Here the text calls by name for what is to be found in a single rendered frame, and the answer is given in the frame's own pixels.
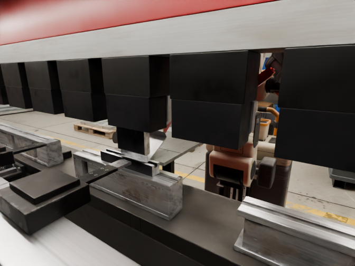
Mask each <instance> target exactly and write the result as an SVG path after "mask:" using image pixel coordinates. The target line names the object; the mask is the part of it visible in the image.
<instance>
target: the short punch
mask: <svg viewBox="0 0 355 266"><path fill-rule="evenodd" d="M116 130H117V143H118V148H119V149H120V151H121V155H124V156H128V157H131V158H135V159H139V160H142V161H145V162H148V155H149V154H150V133H147V132H142V131H137V130H131V129H126V128H121V127H116Z"/></svg>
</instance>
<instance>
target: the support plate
mask: <svg viewBox="0 0 355 266"><path fill-rule="evenodd" d="M165 134H166V136H167V138H166V139H165V140H164V142H163V143H162V144H161V146H160V147H159V149H158V150H157V151H156V153H155V154H154V155H153V156H152V158H151V160H154V161H157V162H160V165H161V166H165V165H167V164H169V163H170V162H172V161H174V160H176V159H177V158H179V157H181V156H183V155H184V154H186V153H188V152H189V151H191V150H193V149H195V148H196V147H198V146H200V145H202V143H199V142H194V141H188V140H183V139H178V138H172V132H171V131H167V132H166V133H165ZM160 148H162V149H160ZM164 149H167V150H171V151H167V150H164ZM173 151H175V152H173ZM176 152H178V153H176Z"/></svg>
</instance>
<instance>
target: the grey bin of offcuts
mask: <svg viewBox="0 0 355 266"><path fill-rule="evenodd" d="M328 169H329V177H330V178H331V179H332V185H333V187H335V188H339V189H344V187H345V183H346V182H349V183H354V184H355V173H353V172H348V171H344V170H339V169H333V168H328Z"/></svg>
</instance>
